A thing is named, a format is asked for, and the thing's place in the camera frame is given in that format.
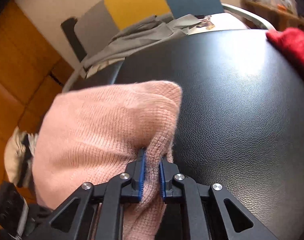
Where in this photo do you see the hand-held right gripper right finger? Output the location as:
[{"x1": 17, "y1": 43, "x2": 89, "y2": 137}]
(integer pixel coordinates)
[{"x1": 159, "y1": 157, "x2": 279, "y2": 240}]

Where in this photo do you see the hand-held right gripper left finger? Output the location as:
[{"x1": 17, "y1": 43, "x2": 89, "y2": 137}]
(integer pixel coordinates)
[{"x1": 48, "y1": 148, "x2": 146, "y2": 240}]

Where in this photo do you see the pink knitted sweater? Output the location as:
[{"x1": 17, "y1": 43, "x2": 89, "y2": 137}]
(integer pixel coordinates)
[{"x1": 33, "y1": 80, "x2": 184, "y2": 240}]

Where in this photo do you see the grey garment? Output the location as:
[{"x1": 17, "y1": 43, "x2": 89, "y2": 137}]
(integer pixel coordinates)
[{"x1": 82, "y1": 14, "x2": 200, "y2": 72}]

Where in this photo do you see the orange brown wooden cabinet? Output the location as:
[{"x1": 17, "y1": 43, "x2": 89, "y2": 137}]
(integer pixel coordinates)
[{"x1": 0, "y1": 0, "x2": 76, "y2": 228}]

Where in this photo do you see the white printed seat cushion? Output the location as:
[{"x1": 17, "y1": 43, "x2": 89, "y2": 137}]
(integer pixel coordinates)
[{"x1": 85, "y1": 12, "x2": 247, "y2": 78}]

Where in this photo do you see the grey yellow blue sofa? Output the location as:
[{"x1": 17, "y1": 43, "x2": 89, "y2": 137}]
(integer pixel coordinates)
[{"x1": 61, "y1": 0, "x2": 275, "y2": 93}]

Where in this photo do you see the red knitted garment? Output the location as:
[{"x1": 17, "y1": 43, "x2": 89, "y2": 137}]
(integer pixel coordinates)
[{"x1": 266, "y1": 27, "x2": 304, "y2": 73}]

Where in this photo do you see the brown wooden desk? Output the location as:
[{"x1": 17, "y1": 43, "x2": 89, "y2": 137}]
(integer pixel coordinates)
[{"x1": 242, "y1": 0, "x2": 304, "y2": 33}]

